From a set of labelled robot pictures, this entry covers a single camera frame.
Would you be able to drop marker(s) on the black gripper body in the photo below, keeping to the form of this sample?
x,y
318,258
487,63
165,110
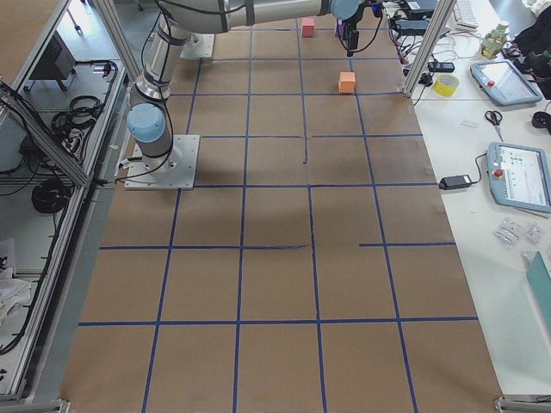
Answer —
x,y
351,39

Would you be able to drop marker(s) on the lower teach pendant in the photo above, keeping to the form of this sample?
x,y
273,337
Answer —
x,y
519,176

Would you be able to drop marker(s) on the purple foam cube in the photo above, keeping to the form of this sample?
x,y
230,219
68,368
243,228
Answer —
x,y
339,29

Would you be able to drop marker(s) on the white keyboard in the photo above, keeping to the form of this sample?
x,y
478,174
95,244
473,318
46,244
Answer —
x,y
463,15

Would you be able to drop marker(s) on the teal board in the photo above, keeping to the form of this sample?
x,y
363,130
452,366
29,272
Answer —
x,y
539,281

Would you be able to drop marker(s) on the black control box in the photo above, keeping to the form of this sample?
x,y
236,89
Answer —
x,y
55,64

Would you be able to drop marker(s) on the pink foam cube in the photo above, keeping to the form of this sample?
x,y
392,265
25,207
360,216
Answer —
x,y
307,27

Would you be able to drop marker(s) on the black power brick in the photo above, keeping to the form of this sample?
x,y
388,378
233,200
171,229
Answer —
x,y
455,182

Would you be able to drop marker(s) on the plastic parts bag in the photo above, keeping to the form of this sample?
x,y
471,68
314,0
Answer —
x,y
509,232

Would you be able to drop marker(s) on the upper teach pendant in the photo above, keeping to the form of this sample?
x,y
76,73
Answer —
x,y
504,83

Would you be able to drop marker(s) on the aluminium frame post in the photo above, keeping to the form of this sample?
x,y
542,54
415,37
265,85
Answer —
x,y
437,22

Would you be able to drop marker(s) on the yellow tape roll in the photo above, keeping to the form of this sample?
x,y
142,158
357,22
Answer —
x,y
446,85

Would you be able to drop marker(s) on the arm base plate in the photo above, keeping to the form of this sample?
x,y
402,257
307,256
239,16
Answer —
x,y
157,174
198,46

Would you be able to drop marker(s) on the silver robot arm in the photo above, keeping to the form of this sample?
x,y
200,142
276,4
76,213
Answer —
x,y
149,120

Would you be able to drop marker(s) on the teach pendant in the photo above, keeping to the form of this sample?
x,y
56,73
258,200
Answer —
x,y
519,176
504,83

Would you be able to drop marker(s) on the black scissors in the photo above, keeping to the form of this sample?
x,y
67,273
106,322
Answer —
x,y
495,118

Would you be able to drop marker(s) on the orange foam cube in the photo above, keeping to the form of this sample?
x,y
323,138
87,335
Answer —
x,y
346,82

